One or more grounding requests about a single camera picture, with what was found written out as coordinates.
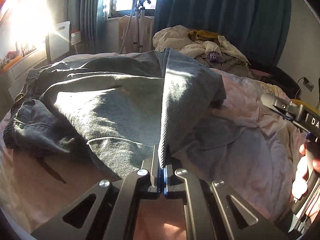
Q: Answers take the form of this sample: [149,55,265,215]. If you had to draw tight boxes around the wall power socket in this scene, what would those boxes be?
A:
[303,77,314,92]

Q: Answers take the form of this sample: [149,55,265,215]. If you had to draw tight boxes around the brown belt strap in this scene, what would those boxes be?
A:
[13,92,27,104]

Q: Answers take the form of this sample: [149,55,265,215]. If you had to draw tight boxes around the mustard yellow garment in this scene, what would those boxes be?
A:
[188,29,219,44]

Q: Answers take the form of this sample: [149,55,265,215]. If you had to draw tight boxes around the tripod stand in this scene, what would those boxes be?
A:
[119,0,151,54]

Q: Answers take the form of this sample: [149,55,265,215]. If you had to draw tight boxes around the teal curtain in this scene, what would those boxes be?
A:
[153,0,291,66]
[68,0,106,54]

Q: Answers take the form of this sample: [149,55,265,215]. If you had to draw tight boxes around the beige cardboard box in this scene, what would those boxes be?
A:
[118,15,153,54]

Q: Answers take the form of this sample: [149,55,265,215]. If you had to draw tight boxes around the white desk with drawers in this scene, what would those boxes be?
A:
[1,49,47,98]

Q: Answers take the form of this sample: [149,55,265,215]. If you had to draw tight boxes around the teal curtain right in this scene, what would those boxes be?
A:
[153,0,291,66]

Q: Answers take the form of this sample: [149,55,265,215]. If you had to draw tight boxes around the orange tray with bottles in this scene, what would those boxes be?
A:
[1,51,22,70]

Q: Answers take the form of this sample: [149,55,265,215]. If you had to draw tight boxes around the blue denim jeans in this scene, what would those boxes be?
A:
[3,48,226,178]

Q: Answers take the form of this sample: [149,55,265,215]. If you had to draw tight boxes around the cream puffer jacket pile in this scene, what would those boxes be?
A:
[152,25,253,78]

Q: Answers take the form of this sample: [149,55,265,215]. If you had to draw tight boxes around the pink white duvet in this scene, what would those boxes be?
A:
[0,52,308,240]

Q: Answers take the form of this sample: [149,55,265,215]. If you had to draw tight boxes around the person's right hand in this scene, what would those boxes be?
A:
[291,143,320,218]

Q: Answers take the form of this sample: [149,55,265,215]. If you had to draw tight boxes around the teal curtain left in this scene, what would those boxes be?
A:
[68,0,106,54]

